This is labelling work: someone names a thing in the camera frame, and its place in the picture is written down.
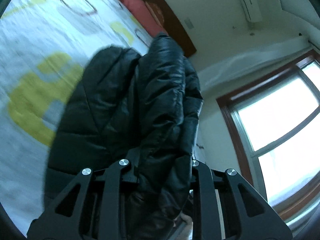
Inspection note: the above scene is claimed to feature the dark wooden headboard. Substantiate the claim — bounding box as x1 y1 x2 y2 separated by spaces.
144 0 197 58

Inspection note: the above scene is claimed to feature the brown framed right window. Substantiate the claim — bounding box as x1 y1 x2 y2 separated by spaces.
217 50 319 220

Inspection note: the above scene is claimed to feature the white wall air conditioner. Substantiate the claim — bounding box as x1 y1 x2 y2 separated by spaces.
240 0 263 23

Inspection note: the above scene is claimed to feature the red pillow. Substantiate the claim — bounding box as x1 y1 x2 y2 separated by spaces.
119 0 167 37

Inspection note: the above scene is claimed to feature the black puffer jacket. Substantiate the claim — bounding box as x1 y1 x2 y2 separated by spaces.
43 33 203 239

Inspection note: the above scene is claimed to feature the wall socket plate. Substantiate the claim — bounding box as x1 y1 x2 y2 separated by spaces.
184 18 194 29

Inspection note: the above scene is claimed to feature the white right curtain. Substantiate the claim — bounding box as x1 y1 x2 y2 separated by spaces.
198 36 310 92

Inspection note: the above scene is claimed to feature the brown patterned cushion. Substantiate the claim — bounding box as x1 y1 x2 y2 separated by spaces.
145 2 164 27

